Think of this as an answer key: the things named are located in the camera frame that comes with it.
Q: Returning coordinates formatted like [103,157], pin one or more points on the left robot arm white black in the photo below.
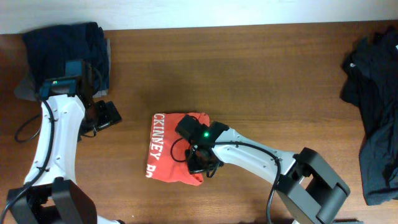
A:
[50,193]

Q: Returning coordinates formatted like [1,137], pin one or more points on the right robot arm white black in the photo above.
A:
[307,185]

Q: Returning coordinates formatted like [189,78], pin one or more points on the navy blue garment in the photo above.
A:
[49,48]

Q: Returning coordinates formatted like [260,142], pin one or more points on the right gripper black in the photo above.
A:
[194,167]

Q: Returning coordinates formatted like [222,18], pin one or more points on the orange red printed t-shirt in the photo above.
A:
[166,154]

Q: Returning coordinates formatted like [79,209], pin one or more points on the pile of dark clothes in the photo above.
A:
[371,86]

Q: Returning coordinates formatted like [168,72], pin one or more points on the grey garment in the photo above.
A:
[26,87]

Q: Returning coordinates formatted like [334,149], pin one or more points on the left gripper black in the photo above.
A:
[109,116]

